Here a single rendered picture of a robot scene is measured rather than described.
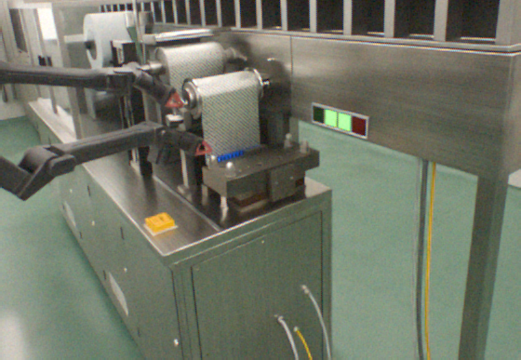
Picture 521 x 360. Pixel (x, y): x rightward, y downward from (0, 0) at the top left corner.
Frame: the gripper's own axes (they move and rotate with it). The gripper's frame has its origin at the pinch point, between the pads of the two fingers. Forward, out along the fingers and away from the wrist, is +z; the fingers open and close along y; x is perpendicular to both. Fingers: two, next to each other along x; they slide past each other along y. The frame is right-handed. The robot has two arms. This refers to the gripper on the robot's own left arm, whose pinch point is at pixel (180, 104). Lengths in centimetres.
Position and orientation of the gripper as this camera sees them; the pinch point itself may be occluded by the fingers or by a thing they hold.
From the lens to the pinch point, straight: 154.3
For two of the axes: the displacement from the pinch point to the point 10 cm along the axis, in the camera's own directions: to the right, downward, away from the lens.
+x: 5.0, -8.7, 0.8
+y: 6.1, 2.8, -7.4
